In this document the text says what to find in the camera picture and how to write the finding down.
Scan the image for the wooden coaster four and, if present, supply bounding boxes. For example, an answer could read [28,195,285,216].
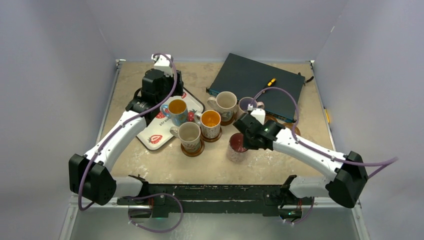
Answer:
[281,122,301,137]

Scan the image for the wooden coaster one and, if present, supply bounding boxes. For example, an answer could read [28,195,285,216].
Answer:
[220,113,236,126]

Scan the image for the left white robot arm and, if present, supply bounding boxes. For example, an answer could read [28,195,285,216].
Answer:
[68,68,184,211]

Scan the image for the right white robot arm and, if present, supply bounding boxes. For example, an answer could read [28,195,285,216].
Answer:
[233,113,369,209]

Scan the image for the cream white mug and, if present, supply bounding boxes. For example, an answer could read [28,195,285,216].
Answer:
[207,91,237,122]

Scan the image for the beige cream mug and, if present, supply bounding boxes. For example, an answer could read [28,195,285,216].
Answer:
[169,122,201,153]

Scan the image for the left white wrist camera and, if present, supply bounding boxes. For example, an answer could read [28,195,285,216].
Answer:
[151,54,174,77]

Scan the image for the purple inside pink mug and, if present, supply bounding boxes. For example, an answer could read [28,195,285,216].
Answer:
[235,97,265,120]

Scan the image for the pink inside dark mug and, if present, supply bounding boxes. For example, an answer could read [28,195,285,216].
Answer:
[226,133,248,163]

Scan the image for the wooden coaster three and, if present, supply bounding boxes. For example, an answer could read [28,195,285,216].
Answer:
[265,114,278,123]

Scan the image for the white floral mug orange inside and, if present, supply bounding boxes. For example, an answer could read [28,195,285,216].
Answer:
[194,110,221,139]

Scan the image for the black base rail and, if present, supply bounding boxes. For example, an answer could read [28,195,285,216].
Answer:
[117,184,314,219]

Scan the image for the wooden coaster five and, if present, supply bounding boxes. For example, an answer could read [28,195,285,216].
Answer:
[200,127,223,143]

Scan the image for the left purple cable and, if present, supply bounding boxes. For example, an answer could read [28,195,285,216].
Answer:
[77,52,184,234]

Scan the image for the blue mug orange inside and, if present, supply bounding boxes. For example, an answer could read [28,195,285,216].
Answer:
[160,99,189,127]

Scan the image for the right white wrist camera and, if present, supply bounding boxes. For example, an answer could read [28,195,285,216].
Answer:
[247,104,266,125]

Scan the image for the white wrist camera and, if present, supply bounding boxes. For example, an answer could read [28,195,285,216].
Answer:
[151,54,174,77]
[247,104,266,125]

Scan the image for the aluminium frame rail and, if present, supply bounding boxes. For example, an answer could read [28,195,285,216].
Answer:
[67,195,150,210]

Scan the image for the white strawberry tray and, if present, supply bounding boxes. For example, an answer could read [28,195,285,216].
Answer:
[136,89,205,151]

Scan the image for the wooden coaster six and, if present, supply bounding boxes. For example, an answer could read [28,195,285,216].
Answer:
[180,139,205,157]

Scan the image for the black cable behind switch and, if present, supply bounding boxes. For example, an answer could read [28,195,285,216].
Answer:
[298,72,315,86]

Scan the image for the yellow black screwdriver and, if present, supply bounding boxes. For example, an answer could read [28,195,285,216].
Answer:
[263,78,277,89]

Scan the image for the dark blue network switch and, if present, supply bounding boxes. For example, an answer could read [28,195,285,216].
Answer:
[206,53,305,123]

